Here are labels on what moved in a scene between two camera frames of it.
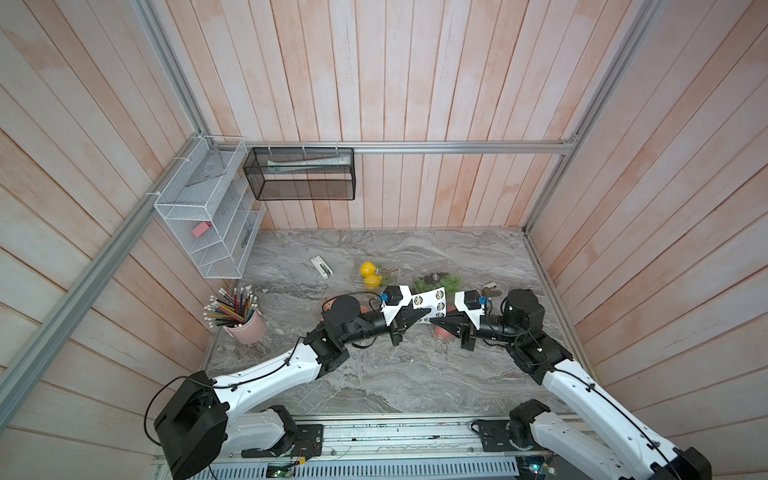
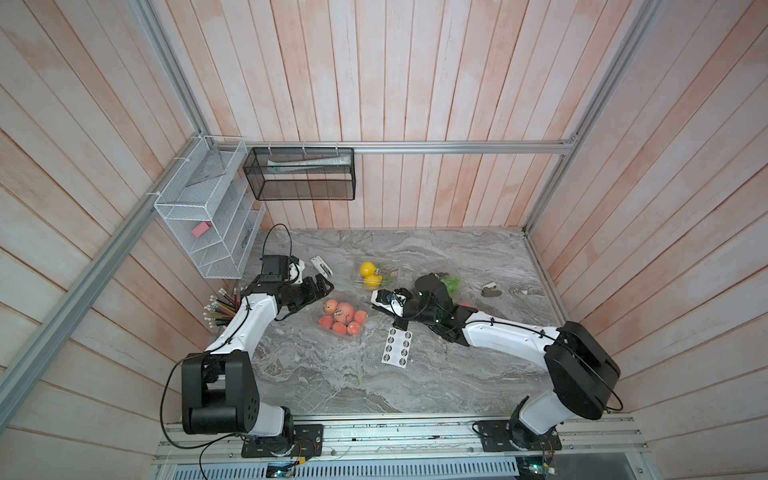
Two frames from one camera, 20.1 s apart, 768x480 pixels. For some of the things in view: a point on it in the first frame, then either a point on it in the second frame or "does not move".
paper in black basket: (322, 163) does not move
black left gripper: (408, 319) → (312, 294)
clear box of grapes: (437, 279) does not move
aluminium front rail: (277, 438) does not move
